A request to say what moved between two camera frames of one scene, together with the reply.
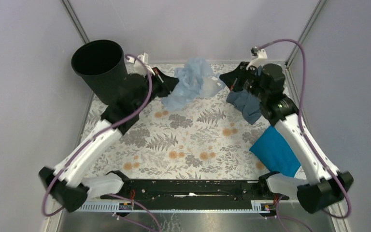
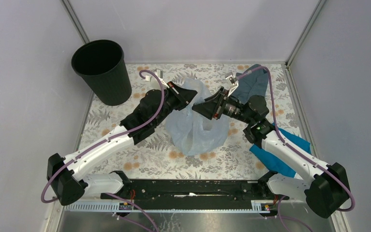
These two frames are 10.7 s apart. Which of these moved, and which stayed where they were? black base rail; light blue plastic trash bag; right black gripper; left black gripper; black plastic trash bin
Moved: left black gripper; light blue plastic trash bag; right black gripper
Stayed: black plastic trash bin; black base rail
